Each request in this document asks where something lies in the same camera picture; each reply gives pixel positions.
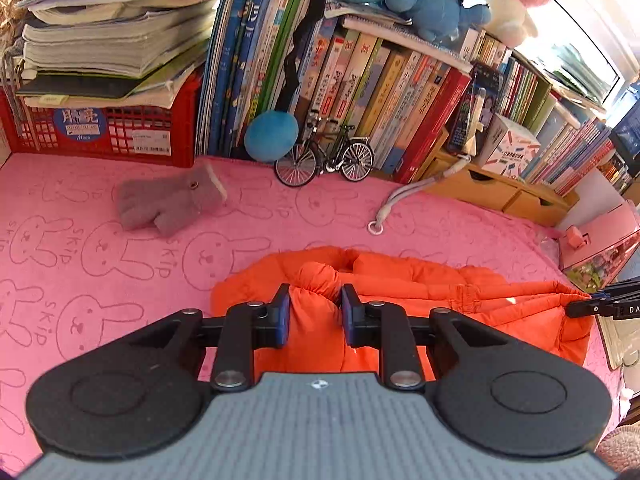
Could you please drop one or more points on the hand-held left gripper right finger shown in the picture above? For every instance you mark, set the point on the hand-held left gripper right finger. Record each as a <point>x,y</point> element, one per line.
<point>350,312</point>

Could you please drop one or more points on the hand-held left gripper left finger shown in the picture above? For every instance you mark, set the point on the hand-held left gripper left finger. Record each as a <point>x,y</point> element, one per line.
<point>282,312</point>

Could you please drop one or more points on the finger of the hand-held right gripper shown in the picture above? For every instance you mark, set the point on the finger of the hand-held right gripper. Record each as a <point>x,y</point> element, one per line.
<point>582,309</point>

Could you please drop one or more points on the orange puffer jacket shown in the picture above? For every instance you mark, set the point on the orange puffer jacket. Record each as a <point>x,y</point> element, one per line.
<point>450,285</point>

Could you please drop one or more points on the clear plastic bag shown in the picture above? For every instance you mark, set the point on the clear plastic bag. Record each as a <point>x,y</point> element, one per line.
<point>550,247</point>

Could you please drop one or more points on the pink triangular toy case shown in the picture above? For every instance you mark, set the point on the pink triangular toy case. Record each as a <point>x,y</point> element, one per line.
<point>600,230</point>

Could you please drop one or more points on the white board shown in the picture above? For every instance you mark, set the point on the white board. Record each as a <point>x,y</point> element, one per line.
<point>595,190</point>

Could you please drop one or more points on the row of shiny small books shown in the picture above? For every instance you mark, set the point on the row of shiny small books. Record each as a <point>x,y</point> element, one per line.
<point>620,172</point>

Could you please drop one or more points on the wooden drawer organizer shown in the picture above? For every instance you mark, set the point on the wooden drawer organizer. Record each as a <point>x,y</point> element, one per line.
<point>500,195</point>

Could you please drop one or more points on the miniature bicycle model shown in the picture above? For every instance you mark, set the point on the miniature bicycle model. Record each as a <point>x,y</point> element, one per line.
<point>300,165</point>

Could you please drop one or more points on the row of pink blue books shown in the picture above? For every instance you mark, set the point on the row of pink blue books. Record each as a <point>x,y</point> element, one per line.
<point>570,155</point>

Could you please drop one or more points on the grey knit glove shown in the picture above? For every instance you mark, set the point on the grey knit glove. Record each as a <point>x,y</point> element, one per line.
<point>160,200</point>

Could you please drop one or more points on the blue plush ball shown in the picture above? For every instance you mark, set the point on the blue plush ball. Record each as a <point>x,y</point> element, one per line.
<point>270,135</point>

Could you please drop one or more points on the dark blue box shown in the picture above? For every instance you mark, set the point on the dark blue box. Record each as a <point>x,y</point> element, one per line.
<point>627,115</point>

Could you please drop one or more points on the row of thick assorted books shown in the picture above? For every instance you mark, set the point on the row of thick assorted books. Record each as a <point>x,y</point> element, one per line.
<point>390,100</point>

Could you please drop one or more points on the red plastic basket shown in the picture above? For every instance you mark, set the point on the red plastic basket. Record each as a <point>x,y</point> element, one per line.
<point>150,130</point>

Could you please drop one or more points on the row of thin green books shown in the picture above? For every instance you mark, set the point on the row of thin green books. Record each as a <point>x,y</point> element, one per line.
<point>520,85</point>

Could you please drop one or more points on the stack of green workbooks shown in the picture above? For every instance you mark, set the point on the stack of green workbooks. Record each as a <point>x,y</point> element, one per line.
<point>575,70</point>

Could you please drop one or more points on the row of tall blue books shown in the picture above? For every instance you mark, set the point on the row of tall blue books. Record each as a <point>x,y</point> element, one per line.
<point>240,60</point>

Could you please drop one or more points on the small blue plush toy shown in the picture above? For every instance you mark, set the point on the small blue plush toy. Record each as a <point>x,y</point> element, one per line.
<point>435,15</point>

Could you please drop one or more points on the stack of paper workbooks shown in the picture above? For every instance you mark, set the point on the stack of paper workbooks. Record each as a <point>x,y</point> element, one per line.
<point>100,40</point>

